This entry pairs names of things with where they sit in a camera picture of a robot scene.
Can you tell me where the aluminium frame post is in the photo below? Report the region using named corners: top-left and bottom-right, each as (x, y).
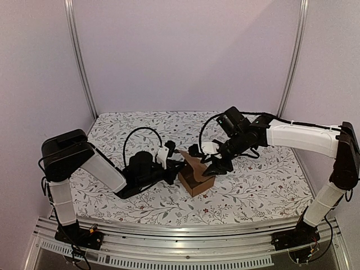
top-left (64, 0), bottom-right (98, 120)
top-left (276, 0), bottom-right (309, 118)

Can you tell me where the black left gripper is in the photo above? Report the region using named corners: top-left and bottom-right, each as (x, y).
top-left (137, 161), bottom-right (185, 190)

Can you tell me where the floral patterned table mat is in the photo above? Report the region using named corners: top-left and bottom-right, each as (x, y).
top-left (70, 111), bottom-right (313, 226)

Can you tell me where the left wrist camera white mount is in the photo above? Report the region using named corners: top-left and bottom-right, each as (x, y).
top-left (156, 141), bottom-right (176, 169)

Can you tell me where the left aluminium frame post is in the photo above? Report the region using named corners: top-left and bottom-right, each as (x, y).
top-left (64, 0), bottom-right (98, 120)

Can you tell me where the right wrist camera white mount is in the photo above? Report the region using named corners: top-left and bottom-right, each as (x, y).
top-left (188, 142), bottom-right (219, 158)

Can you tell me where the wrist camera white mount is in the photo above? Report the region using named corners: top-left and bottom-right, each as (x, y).
top-left (156, 141), bottom-right (176, 169)
top-left (188, 142), bottom-right (219, 158)

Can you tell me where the right aluminium frame post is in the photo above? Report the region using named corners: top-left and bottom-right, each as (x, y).
top-left (276, 0), bottom-right (309, 118)

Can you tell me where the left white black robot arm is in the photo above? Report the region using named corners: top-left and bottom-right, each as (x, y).
top-left (38, 129), bottom-right (185, 244)

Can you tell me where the aluminium front rail frame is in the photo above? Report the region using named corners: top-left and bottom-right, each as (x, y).
top-left (25, 217), bottom-right (352, 269)

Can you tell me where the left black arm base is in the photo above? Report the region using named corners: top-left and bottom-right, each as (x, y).
top-left (55, 221), bottom-right (104, 250)

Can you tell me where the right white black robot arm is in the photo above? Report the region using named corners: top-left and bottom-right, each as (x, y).
top-left (199, 107), bottom-right (359, 245)

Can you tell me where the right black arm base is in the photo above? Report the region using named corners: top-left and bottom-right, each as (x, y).
top-left (271, 216), bottom-right (320, 251)

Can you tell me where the brown cardboard box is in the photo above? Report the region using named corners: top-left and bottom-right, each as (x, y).
top-left (178, 150), bottom-right (215, 197)

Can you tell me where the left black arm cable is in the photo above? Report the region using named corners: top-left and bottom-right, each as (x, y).
top-left (123, 127), bottom-right (164, 169)

